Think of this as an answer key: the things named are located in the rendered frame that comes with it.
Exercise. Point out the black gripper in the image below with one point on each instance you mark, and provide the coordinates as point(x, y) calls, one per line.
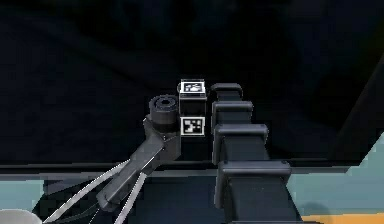
point(156, 146)

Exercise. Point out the pale grey round object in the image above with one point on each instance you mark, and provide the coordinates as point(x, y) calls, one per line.
point(18, 217)

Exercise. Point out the large black cupboard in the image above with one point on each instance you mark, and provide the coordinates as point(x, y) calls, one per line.
point(83, 83)

